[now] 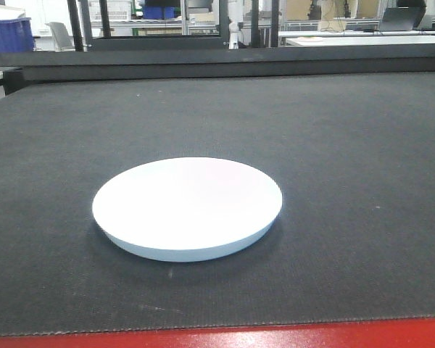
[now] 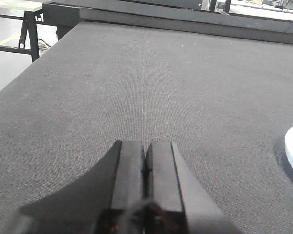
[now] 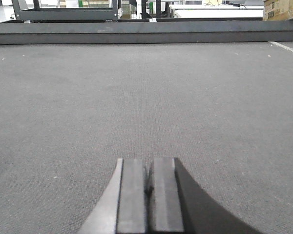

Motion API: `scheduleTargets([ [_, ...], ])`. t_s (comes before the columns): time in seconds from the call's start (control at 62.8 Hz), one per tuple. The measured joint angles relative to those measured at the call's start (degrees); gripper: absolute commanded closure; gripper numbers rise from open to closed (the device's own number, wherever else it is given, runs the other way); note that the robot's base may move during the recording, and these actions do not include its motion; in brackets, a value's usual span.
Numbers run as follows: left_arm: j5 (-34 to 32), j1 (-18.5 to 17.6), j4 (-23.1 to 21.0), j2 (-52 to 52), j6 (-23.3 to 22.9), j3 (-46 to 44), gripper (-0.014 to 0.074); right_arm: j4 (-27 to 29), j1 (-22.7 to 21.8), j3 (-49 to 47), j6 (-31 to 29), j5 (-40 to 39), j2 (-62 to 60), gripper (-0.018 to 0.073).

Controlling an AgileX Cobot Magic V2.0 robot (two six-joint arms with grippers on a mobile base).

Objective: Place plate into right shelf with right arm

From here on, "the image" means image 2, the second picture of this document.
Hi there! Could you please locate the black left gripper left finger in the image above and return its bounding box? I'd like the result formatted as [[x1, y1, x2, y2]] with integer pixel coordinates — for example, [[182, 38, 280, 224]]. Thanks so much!
[[17, 141, 144, 234]]

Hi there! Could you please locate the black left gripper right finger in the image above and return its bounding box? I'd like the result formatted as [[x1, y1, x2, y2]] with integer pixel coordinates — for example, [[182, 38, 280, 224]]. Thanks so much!
[[146, 142, 241, 234]]

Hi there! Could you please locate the black metal side table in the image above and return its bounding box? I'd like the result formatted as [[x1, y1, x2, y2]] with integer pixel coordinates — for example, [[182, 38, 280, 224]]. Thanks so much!
[[0, 0, 43, 63]]

